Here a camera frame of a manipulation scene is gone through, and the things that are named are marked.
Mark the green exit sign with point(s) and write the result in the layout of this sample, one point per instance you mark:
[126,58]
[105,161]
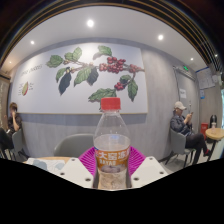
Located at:
[185,68]

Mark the small white wall notice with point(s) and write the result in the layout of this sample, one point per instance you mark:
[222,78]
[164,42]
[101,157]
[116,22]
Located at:
[183,93]

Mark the coffee plant wall mural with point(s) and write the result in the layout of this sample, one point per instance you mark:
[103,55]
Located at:
[83,78]

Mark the black thermos jug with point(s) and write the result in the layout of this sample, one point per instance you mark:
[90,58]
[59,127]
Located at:
[213,119]

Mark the red box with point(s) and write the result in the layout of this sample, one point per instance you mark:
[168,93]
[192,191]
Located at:
[204,129]

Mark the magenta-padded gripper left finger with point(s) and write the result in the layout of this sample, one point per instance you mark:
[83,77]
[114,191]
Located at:
[75,170]

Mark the wooden wall cabinet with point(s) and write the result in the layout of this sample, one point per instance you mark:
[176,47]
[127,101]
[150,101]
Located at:
[4,100]

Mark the clear red-capped drink bottle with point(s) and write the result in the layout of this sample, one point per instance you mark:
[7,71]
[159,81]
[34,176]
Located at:
[112,143]

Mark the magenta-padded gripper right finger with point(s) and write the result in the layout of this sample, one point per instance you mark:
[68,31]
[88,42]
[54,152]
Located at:
[148,170]

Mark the small round wooden table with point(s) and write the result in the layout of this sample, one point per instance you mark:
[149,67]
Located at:
[216,134]

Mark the white wall notice board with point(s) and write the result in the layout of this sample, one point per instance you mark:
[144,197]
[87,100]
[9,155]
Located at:
[205,78]

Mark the round ceiling spotlights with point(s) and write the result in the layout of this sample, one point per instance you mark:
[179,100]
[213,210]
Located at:
[90,23]

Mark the person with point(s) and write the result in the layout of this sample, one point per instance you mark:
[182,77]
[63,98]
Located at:
[13,123]
[183,128]

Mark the grey upholstered chair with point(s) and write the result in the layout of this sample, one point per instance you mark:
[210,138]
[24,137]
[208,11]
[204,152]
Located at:
[75,145]

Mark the grey chair with dark legs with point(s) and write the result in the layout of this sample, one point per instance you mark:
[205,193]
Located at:
[176,143]
[18,141]

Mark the white printed paper sheet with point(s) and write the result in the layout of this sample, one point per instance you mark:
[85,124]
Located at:
[45,164]

